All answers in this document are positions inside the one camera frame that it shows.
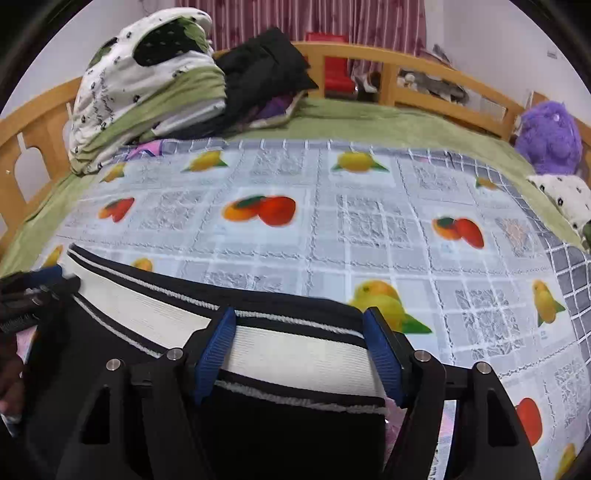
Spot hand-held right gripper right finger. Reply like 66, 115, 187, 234
361, 306, 541, 480

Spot purple cloth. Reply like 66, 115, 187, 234
256, 95, 296, 123

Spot wooden bed frame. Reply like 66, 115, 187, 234
0, 41, 591, 250

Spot black jacket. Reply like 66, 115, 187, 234
215, 27, 320, 134

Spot white dotted pillow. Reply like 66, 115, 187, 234
526, 173, 591, 252

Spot fruit printed bed sheet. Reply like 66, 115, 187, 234
34, 137, 591, 480

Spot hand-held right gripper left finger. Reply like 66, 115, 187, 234
55, 306, 237, 480

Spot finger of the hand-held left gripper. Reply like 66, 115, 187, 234
9, 264, 64, 291
28, 276, 82, 302

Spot maroon striped curtain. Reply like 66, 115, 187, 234
175, 0, 426, 56

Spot black pants with white stripe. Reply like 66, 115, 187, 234
21, 244, 389, 480

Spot person's left hand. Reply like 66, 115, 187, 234
0, 339, 26, 423

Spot red chair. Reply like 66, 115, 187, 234
305, 31, 352, 97

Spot grey cloth bundle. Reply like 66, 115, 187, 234
398, 68, 470, 104

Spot purple plush toy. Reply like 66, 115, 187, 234
515, 100, 583, 175

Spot folded white printed quilt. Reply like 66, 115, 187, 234
68, 8, 227, 176

